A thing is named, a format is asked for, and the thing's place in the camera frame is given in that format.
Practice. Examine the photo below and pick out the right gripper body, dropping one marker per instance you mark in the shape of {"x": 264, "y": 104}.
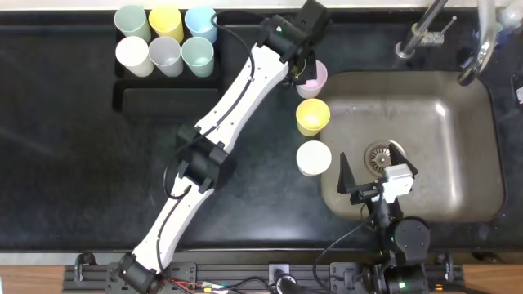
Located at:
{"x": 363, "y": 192}

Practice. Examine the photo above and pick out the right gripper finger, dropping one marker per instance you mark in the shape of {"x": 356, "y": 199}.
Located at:
{"x": 346, "y": 179}
{"x": 398, "y": 157}

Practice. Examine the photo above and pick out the white cup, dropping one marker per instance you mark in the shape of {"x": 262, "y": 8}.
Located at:
{"x": 131, "y": 52}
{"x": 313, "y": 157}

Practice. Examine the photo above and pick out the yellow cup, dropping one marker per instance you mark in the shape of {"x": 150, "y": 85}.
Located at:
{"x": 312, "y": 115}
{"x": 165, "y": 20}

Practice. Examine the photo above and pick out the pink cup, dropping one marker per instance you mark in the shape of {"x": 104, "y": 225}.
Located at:
{"x": 316, "y": 85}

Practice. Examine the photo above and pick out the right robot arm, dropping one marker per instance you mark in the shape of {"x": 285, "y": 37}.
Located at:
{"x": 412, "y": 237}

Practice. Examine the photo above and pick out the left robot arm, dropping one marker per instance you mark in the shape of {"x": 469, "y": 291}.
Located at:
{"x": 229, "y": 114}

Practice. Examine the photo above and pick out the steel sink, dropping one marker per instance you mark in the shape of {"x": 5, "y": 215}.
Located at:
{"x": 449, "y": 143}

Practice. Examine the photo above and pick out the steel tap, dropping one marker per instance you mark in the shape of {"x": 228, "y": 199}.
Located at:
{"x": 408, "y": 43}

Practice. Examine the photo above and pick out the black tray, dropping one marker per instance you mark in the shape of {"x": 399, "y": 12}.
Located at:
{"x": 171, "y": 96}

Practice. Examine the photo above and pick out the green cup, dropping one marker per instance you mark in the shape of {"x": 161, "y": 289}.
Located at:
{"x": 130, "y": 20}
{"x": 198, "y": 53}

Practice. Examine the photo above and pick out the blue cup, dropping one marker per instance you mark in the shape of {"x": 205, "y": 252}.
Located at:
{"x": 200, "y": 22}

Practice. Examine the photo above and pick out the grey cup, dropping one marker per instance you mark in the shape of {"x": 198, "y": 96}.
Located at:
{"x": 164, "y": 52}

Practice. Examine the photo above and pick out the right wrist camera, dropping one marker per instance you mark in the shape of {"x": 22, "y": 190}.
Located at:
{"x": 396, "y": 181}

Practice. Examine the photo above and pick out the mounting rail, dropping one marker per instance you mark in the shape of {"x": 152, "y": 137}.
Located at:
{"x": 237, "y": 273}

